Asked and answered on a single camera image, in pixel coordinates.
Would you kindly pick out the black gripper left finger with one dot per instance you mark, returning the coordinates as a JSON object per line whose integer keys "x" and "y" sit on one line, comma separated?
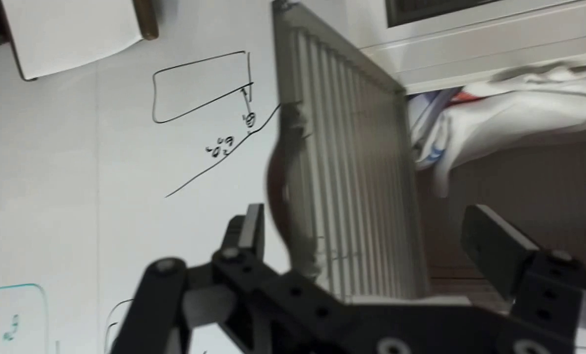
{"x": 248, "y": 227}

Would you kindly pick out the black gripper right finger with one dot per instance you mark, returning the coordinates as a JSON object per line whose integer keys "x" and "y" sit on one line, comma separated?
{"x": 496, "y": 243}

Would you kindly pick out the white three-tier cabinet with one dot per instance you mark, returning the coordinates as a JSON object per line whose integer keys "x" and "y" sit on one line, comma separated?
{"x": 502, "y": 52}

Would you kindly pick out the white crumpled cloths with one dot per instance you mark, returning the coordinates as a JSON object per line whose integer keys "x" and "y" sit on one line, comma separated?
{"x": 502, "y": 111}

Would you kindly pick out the wooden chair with white panels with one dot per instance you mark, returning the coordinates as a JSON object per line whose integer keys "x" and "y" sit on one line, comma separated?
{"x": 70, "y": 32}

